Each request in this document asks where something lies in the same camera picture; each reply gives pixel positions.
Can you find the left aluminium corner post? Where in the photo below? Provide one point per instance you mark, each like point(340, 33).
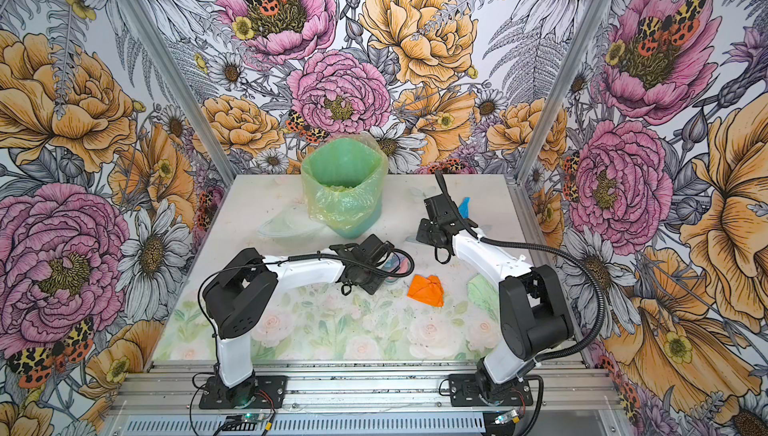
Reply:
point(143, 23)

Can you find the large orange crumpled paper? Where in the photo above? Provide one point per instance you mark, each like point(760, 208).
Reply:
point(427, 290)

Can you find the grey-blue dustpan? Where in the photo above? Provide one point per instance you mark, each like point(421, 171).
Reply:
point(398, 265)

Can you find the green trash bin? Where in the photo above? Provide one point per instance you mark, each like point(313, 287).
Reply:
point(354, 196)

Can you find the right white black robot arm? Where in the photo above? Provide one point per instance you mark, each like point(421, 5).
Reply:
point(532, 310)

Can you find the dark blue paper scrap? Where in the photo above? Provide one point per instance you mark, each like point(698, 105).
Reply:
point(463, 208)

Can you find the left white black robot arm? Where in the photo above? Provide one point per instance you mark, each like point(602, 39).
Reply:
point(234, 300)

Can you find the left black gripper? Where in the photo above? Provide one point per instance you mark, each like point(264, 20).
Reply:
point(372, 286)

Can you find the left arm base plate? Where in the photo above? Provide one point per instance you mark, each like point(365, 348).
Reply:
point(256, 392)

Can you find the aluminium corner post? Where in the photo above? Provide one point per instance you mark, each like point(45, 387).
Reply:
point(582, 38)
point(143, 23)

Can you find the right aluminium corner post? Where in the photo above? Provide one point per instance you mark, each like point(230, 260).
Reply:
point(582, 38)

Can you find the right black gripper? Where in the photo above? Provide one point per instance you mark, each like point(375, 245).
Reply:
point(421, 233)

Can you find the yellow plastic bin liner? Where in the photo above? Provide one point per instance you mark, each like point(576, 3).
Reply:
point(345, 196)

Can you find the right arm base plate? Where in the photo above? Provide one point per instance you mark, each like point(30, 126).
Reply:
point(479, 390)

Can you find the aluminium front rail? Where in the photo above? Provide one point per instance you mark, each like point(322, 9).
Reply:
point(371, 387)

